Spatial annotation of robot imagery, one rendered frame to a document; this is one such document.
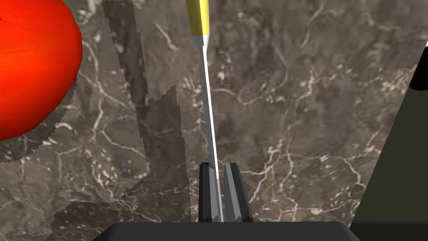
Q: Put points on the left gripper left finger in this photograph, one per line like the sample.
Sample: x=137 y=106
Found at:
x=204 y=194

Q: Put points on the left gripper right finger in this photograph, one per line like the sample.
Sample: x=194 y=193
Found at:
x=235 y=195

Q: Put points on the red tomato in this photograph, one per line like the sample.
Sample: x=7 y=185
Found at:
x=33 y=63

